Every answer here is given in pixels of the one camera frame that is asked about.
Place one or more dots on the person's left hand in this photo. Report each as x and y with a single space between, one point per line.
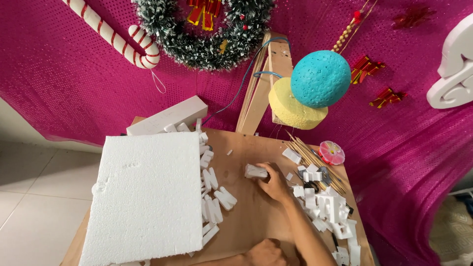
264 254

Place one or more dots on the person's right hand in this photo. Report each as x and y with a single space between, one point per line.
277 184

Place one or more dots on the white foam letter piece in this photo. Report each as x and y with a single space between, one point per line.
255 172

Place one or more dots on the flat white foam offcut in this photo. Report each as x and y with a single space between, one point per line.
292 155

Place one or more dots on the bundle of wooden skewers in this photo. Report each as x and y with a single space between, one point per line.
308 157

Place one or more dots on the heap of white foam scraps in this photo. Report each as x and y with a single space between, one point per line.
330 208

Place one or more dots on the round pink bead box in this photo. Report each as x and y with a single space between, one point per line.
331 152

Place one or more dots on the pile of cut foam letters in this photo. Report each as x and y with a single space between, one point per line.
210 179

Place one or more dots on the yellow foam disc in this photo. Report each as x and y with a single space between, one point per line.
292 111

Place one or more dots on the teal foam ball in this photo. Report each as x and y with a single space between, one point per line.
319 79

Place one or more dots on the long white foam block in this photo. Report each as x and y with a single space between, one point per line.
166 116

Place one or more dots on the large white foam sheet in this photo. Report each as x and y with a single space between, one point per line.
146 199

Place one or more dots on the frosted green tinsel wreath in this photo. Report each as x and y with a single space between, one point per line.
199 51

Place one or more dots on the beige woven mat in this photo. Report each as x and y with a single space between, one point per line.
452 229

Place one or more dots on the red gold foil wreath bow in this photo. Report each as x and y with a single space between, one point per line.
205 13

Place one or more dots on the white foam scroll ornament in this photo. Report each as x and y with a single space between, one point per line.
454 74

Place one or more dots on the red glitter snowflake decoration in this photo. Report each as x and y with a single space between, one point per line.
412 16

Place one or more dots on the red striped candy cane decoration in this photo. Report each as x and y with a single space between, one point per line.
111 37

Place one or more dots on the pink sequin backdrop cloth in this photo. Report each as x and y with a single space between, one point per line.
55 74

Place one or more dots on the wooden foam cutter frame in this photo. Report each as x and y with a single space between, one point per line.
279 55

